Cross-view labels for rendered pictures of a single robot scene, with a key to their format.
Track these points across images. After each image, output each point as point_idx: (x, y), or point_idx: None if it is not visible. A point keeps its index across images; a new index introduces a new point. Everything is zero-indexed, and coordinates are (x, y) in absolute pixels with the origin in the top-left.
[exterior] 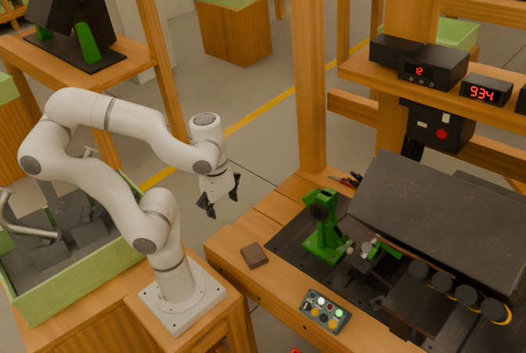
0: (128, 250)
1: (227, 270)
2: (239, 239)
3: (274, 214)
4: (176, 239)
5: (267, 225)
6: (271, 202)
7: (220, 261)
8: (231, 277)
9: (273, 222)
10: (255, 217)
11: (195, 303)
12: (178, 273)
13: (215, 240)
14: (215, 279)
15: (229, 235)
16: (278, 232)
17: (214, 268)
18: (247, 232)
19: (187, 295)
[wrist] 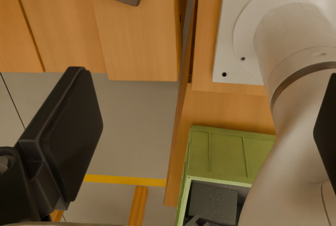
0: (264, 157)
1: (178, 3)
2: (117, 32)
3: (14, 26)
4: (311, 128)
5: (43, 16)
6: (3, 53)
7: (177, 26)
8: None
9: (28, 10)
10: (52, 50)
11: None
12: (331, 48)
13: (154, 67)
14: None
15: (125, 54)
16: None
17: (181, 33)
18: (88, 35)
19: (304, 7)
